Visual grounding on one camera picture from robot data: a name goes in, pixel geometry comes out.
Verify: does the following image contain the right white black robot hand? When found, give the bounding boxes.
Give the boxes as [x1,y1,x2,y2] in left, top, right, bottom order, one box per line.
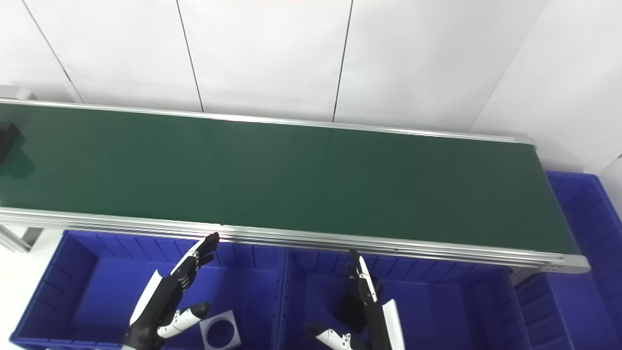
[305,249,406,350]

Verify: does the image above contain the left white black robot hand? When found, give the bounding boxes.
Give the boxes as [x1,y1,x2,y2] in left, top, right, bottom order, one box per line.
[121,232,220,350]

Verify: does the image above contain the black cylinder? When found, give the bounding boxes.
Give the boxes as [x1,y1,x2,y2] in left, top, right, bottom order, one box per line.
[0,122,21,166]

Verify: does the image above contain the black block part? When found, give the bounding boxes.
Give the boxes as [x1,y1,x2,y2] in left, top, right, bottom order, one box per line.
[338,288,371,334]

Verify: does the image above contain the blue plastic bin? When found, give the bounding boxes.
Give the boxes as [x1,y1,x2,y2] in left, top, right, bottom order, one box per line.
[514,170,622,350]
[10,230,288,350]
[281,245,533,350]

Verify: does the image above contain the aluminium conveyor leg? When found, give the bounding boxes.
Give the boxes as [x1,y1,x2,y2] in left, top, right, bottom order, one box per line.
[0,225,45,253]
[509,266,537,287]

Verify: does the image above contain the green conveyor belt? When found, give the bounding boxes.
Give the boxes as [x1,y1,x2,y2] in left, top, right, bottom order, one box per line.
[0,97,591,275]

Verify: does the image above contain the grey conveyor end housing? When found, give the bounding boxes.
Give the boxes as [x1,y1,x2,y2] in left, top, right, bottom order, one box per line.
[0,85,37,102]

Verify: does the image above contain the white square plate with hole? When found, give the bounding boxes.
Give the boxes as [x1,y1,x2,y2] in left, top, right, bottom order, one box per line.
[200,310,242,350]

